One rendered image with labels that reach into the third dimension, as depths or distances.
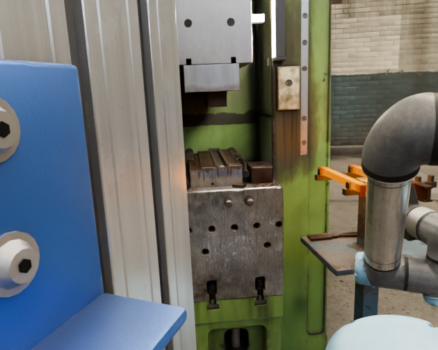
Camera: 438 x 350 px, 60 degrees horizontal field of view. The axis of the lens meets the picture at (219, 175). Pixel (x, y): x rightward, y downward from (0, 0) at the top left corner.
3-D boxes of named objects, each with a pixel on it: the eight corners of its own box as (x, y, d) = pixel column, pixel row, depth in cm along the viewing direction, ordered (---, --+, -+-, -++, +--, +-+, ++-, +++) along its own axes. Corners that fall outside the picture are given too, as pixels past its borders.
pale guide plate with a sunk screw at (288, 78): (299, 109, 153) (299, 65, 150) (277, 110, 153) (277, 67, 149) (298, 109, 155) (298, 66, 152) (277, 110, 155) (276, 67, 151)
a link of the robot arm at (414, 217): (416, 212, 84) (449, 209, 85) (403, 206, 88) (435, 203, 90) (414, 244, 86) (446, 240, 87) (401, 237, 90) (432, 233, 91)
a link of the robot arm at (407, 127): (355, 119, 57) (353, 298, 87) (438, 118, 53) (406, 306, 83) (359, 82, 65) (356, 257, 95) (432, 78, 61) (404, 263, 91)
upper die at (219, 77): (240, 90, 138) (238, 63, 136) (184, 92, 136) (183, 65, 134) (227, 91, 179) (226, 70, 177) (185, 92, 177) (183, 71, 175)
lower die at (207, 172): (242, 184, 145) (242, 162, 144) (190, 187, 144) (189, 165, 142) (229, 164, 186) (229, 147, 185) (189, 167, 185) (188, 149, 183)
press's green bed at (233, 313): (283, 394, 161) (283, 294, 151) (195, 403, 158) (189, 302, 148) (258, 318, 215) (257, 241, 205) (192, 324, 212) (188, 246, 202)
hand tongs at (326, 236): (448, 223, 153) (448, 221, 153) (456, 227, 149) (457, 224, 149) (306, 237, 145) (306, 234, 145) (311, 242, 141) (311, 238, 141)
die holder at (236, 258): (284, 294, 150) (283, 185, 141) (188, 303, 147) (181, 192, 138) (257, 241, 205) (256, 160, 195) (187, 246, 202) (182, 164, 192)
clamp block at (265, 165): (273, 182, 146) (273, 166, 145) (252, 184, 146) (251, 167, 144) (267, 176, 158) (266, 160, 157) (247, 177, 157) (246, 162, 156)
